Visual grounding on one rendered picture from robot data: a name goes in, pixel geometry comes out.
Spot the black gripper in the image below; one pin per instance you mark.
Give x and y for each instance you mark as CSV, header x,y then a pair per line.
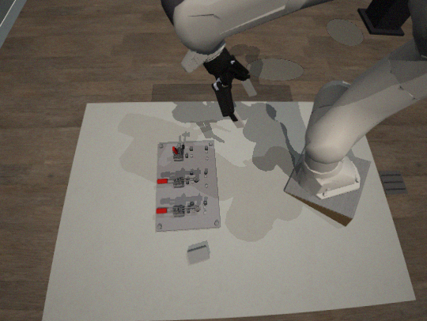
x,y
217,67

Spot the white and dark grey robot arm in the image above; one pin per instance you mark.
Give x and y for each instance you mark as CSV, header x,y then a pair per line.
x,y
336,124

